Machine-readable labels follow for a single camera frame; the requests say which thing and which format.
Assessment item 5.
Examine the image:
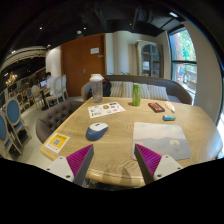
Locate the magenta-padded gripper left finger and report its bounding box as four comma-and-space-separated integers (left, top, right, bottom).
44, 143, 95, 187

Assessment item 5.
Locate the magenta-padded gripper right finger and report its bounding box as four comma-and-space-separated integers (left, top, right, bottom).
133, 143, 184, 186

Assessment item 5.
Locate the white and blue computer mouse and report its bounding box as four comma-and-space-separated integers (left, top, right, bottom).
85, 122, 110, 142

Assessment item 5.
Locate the pale sky-print mouse pad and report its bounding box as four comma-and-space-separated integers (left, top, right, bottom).
130, 121, 193, 162

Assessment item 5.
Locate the yellow square table sticker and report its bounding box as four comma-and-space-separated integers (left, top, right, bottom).
44, 132, 71, 155

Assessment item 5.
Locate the small teal pack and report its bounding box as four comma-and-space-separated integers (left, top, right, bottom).
162, 114, 177, 122

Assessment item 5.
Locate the grey tufted armchair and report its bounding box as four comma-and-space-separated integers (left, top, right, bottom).
35, 99, 84, 144

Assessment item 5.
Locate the black and red flat box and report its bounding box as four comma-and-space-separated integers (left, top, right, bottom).
147, 101, 166, 114

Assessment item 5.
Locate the white printed sticker sheet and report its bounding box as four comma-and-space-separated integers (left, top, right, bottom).
87, 101, 127, 119

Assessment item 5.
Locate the white soft tube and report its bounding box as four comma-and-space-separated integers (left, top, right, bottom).
164, 101, 177, 114

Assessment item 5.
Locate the green drink can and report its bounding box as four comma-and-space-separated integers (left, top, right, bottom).
131, 82, 143, 107

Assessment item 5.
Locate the striped cushion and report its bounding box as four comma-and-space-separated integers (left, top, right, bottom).
109, 81, 125, 98
146, 84, 170, 102
121, 81, 150, 100

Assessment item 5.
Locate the clear plastic shaker bottle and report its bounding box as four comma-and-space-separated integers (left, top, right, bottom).
89, 73, 105, 104

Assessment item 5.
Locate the grey curved sofa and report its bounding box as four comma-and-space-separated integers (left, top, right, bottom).
80, 74, 194, 106

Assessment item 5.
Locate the black backpack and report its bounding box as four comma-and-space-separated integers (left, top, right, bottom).
87, 78, 113, 99

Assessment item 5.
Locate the group of dining chairs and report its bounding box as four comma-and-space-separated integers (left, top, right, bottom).
0, 74, 68, 158

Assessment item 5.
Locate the person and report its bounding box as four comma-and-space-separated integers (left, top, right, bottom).
44, 71, 57, 98

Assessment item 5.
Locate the brown wooden door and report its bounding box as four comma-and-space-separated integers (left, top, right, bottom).
60, 33, 108, 98

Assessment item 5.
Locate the arched glass-door cabinet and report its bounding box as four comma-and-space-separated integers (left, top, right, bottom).
134, 39, 164, 80

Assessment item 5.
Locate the chandelier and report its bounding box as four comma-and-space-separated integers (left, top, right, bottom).
4, 71, 18, 87

